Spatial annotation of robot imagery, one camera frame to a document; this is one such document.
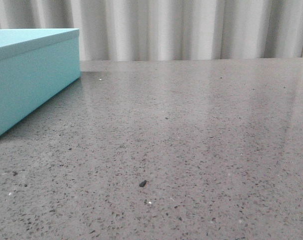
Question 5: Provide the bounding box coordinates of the light blue box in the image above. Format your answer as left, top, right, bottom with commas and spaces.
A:
0, 28, 81, 136

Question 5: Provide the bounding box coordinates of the grey pleated curtain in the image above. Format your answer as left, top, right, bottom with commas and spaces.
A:
0, 0, 303, 61

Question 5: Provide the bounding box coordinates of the small black debris piece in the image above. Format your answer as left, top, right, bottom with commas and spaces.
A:
138, 180, 148, 188

